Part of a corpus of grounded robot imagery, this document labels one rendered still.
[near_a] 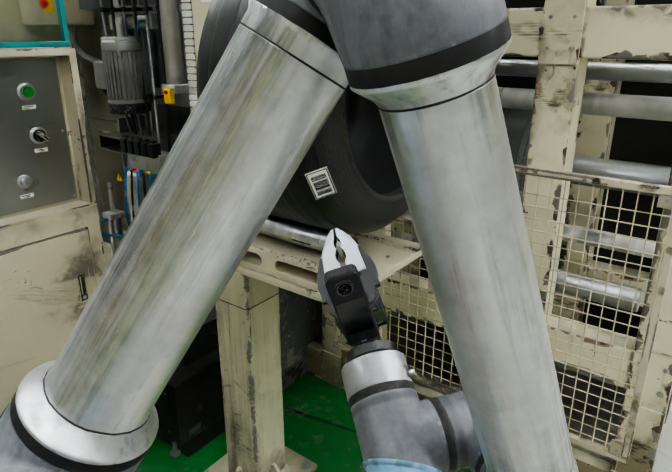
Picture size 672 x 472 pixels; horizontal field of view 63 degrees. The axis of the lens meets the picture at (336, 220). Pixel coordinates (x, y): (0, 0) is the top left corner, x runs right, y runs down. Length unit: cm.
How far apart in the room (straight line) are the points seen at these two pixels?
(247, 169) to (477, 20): 23
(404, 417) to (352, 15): 50
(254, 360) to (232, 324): 12
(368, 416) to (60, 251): 96
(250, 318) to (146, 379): 91
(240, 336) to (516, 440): 107
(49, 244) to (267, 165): 102
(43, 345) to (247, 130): 114
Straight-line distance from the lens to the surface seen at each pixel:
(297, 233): 113
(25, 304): 148
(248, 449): 173
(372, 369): 73
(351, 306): 74
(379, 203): 108
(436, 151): 38
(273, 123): 47
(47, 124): 147
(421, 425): 72
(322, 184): 95
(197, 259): 51
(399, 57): 35
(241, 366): 157
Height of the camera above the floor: 130
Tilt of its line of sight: 19 degrees down
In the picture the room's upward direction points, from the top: straight up
